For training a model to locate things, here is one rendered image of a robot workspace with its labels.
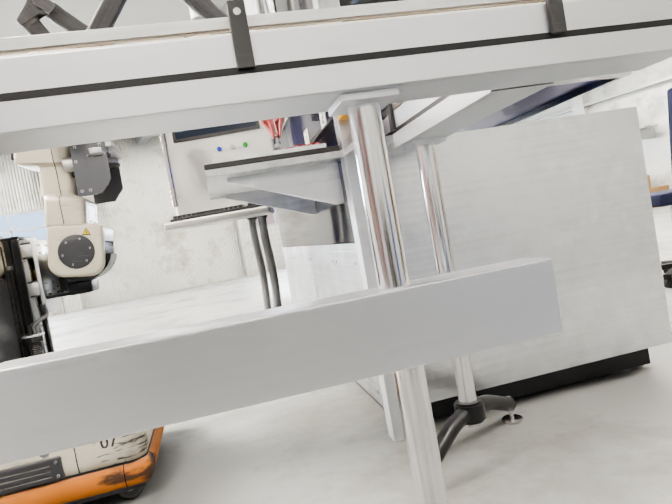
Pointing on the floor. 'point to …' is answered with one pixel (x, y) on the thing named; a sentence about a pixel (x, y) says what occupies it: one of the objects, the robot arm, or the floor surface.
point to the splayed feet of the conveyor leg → (474, 414)
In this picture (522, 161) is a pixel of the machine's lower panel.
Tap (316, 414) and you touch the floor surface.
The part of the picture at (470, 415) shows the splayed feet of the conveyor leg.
